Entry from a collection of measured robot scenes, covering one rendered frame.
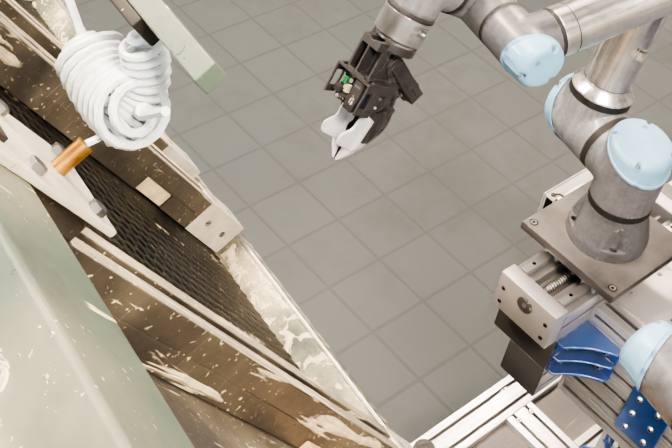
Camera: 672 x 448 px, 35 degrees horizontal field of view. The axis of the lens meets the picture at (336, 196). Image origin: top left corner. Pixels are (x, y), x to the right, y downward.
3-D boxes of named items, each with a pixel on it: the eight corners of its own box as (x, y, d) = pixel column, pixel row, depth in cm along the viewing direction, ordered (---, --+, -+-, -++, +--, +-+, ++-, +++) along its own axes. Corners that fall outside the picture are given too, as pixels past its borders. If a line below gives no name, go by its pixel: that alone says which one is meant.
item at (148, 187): (159, 206, 185) (172, 195, 185) (135, 188, 178) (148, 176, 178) (151, 196, 187) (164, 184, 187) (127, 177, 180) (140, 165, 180)
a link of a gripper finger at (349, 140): (315, 157, 160) (343, 106, 156) (340, 158, 164) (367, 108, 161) (328, 170, 158) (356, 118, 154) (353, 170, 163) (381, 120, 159)
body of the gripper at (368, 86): (319, 92, 157) (357, 21, 152) (355, 95, 163) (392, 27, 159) (352, 121, 153) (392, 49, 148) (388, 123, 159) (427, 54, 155)
